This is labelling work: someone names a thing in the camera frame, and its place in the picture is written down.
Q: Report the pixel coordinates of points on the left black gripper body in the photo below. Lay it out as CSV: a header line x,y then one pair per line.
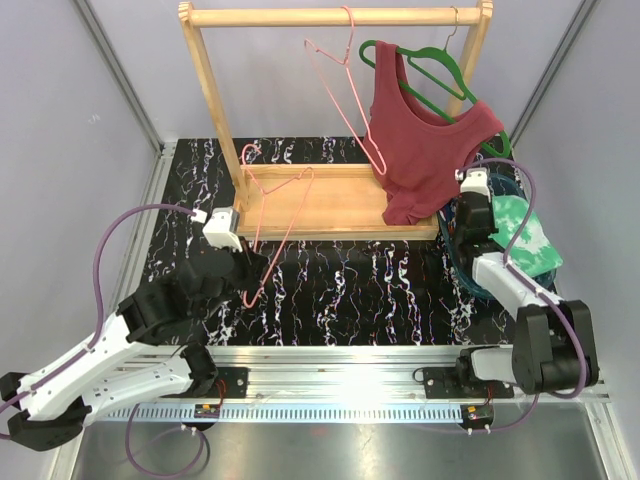
x,y
244,275

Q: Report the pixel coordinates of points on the green tie-dye trousers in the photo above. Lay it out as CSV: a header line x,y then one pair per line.
x,y
532,252

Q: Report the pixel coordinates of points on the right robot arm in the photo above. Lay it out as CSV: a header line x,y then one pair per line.
x,y
553,350

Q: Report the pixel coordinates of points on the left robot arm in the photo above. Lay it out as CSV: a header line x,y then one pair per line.
x,y
55,403

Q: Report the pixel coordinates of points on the wooden clothes rack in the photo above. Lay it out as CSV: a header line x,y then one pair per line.
x,y
317,202

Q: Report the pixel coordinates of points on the maroon tank top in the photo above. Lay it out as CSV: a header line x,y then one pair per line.
x,y
421,149

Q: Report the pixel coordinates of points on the teal transparent plastic basin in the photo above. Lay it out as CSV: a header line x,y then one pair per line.
x,y
499,185

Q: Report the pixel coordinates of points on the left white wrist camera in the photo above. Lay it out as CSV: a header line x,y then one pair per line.
x,y
220,227

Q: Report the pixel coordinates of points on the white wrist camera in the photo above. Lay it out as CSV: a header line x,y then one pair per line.
x,y
220,227
474,180

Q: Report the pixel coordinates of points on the aluminium mounting rail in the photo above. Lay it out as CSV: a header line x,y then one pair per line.
x,y
362,384

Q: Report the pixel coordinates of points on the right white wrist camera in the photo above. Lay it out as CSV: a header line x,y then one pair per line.
x,y
474,180

